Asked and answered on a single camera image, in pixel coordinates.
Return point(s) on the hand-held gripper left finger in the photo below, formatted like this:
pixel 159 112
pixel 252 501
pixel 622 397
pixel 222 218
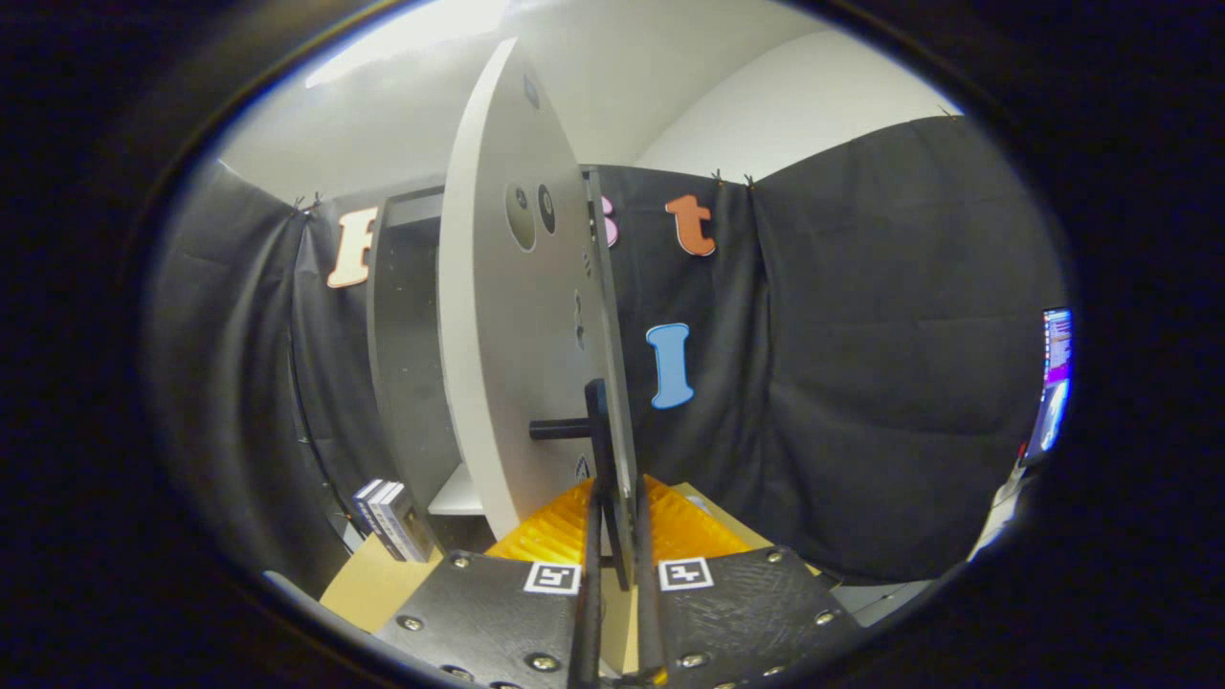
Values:
pixel 589 612

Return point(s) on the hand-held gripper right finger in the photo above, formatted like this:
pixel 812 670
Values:
pixel 649 612

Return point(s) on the white cabinet door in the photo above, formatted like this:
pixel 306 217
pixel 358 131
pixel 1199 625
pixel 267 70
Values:
pixel 498 335

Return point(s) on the white cabinet shelf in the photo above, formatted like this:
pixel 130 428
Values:
pixel 459 498

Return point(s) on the grey cover book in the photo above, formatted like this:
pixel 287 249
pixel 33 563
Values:
pixel 410 526

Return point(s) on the white spine book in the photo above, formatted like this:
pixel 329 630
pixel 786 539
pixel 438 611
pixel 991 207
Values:
pixel 386 522

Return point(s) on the grey cabinet body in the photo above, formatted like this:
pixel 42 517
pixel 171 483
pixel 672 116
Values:
pixel 412 383

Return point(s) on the black backdrop cloth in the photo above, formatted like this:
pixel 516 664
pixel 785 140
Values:
pixel 861 383

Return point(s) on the thin black pole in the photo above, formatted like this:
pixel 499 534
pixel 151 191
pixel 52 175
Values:
pixel 306 440

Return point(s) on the computer monitor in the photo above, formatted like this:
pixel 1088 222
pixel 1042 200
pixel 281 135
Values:
pixel 1053 383

